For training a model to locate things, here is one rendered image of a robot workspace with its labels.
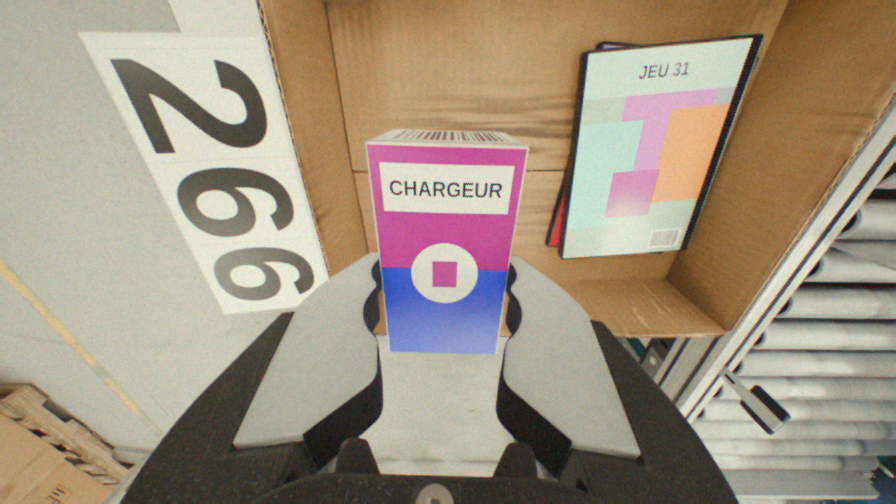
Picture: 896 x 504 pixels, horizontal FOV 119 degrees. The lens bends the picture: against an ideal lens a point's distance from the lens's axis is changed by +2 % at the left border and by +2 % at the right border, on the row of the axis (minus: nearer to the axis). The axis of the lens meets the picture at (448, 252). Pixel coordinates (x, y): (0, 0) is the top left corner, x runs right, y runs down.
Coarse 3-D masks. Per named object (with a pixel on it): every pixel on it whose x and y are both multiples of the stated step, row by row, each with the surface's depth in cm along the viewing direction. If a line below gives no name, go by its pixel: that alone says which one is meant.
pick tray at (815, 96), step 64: (256, 0) 15; (320, 0) 21; (384, 0) 21; (448, 0) 21; (512, 0) 21; (576, 0) 21; (640, 0) 21; (704, 0) 21; (768, 0) 21; (832, 0) 19; (320, 64) 21; (384, 64) 24; (448, 64) 23; (512, 64) 23; (576, 64) 23; (768, 64) 23; (832, 64) 19; (320, 128) 22; (384, 128) 26; (448, 128) 26; (512, 128) 26; (768, 128) 23; (832, 128) 19; (320, 192) 22; (768, 192) 23; (640, 256) 32; (704, 256) 29; (768, 256) 23; (384, 320) 28; (640, 320) 28; (704, 320) 28
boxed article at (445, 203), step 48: (384, 144) 9; (432, 144) 9; (480, 144) 9; (384, 192) 10; (432, 192) 10; (480, 192) 10; (384, 240) 11; (432, 240) 11; (480, 240) 11; (384, 288) 12; (432, 288) 12; (480, 288) 12; (432, 336) 13; (480, 336) 13
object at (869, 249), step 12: (840, 240) 35; (852, 240) 35; (864, 240) 35; (876, 240) 35; (888, 240) 35; (852, 252) 32; (864, 252) 32; (876, 252) 32; (888, 252) 32; (888, 264) 30
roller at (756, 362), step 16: (752, 352) 44; (768, 352) 44; (784, 352) 44; (800, 352) 44; (816, 352) 44; (832, 352) 44; (848, 352) 44; (864, 352) 44; (880, 352) 44; (736, 368) 45; (752, 368) 43; (768, 368) 43; (784, 368) 43; (800, 368) 43; (816, 368) 43; (832, 368) 43; (848, 368) 43; (864, 368) 43; (880, 368) 43
